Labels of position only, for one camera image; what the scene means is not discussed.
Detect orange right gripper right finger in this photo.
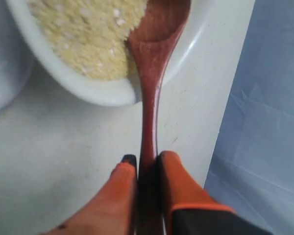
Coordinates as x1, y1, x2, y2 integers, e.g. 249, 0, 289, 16
158, 151, 235, 235

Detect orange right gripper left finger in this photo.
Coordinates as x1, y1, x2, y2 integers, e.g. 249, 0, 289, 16
45, 154, 137, 235

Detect dark red wooden spoon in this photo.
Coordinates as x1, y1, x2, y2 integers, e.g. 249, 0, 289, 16
127, 0, 191, 235

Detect yellow grain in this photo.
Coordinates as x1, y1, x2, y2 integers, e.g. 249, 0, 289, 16
26, 0, 147, 80

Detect light blue backdrop cloth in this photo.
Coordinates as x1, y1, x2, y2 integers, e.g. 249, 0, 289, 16
205, 0, 294, 235

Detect white rectangular plastic tray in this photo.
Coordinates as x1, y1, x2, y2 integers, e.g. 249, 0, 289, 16
0, 0, 34, 110

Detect white ceramic bowl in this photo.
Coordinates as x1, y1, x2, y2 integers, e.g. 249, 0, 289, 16
6, 0, 216, 107

